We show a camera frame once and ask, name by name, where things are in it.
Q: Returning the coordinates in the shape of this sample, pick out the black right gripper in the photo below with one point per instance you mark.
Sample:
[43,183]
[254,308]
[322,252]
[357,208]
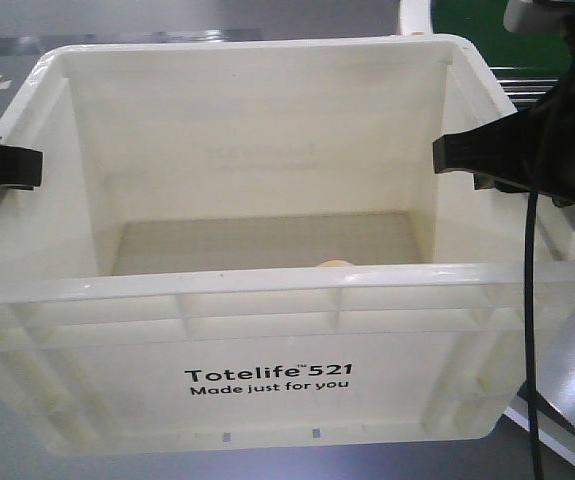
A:
[508,146]

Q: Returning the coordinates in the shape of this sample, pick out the yellow toy burger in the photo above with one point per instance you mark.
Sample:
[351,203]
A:
[335,263]

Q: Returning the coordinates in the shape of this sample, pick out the white plastic tote box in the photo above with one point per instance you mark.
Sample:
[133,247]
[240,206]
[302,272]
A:
[159,289]

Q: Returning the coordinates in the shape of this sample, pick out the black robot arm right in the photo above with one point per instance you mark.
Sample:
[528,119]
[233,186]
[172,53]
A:
[532,149]

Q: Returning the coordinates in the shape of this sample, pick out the chrome metal guide rods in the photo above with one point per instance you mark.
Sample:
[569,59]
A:
[524,86]

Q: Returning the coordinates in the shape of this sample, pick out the white round conveyor rim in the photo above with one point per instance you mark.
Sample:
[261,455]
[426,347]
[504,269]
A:
[414,17]

